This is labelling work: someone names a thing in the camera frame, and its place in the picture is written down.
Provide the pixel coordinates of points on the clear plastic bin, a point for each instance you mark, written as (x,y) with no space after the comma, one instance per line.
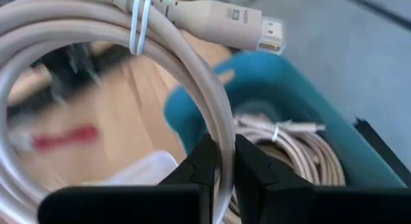
(144,169)

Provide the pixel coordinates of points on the teal plastic bin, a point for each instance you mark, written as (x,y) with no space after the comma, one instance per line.
(289,89)

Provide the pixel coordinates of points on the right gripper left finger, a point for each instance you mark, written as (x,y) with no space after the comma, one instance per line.
(180,204)

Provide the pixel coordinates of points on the black aluminium table frame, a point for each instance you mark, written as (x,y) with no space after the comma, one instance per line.
(379,143)

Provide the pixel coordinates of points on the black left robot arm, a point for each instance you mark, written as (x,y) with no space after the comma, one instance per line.
(64,66)

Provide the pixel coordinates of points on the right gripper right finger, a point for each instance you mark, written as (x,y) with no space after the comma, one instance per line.
(289,204)

